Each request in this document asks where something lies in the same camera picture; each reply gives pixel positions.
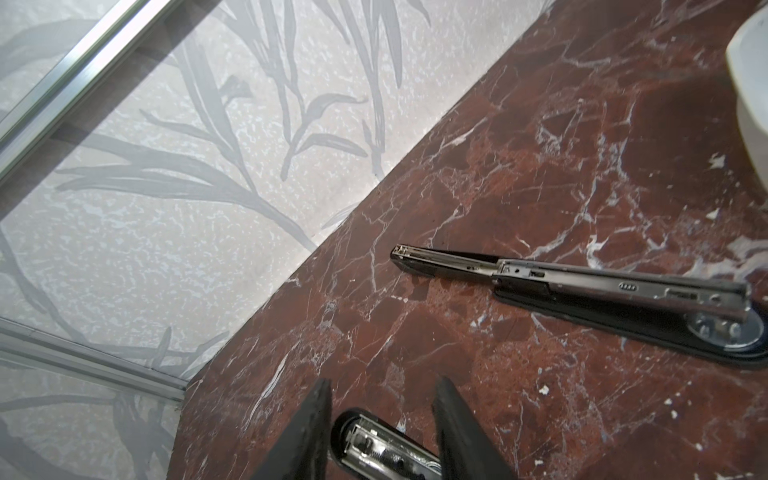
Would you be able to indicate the white oval tray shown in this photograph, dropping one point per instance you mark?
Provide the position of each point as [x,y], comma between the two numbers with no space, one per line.
[746,57]

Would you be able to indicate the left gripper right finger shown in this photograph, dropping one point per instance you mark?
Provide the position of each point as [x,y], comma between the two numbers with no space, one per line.
[465,451]

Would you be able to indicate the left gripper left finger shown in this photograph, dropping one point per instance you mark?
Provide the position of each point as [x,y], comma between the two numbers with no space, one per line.
[301,451]

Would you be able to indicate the black stapler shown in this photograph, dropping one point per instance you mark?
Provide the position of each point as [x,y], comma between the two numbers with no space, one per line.
[367,447]
[713,319]

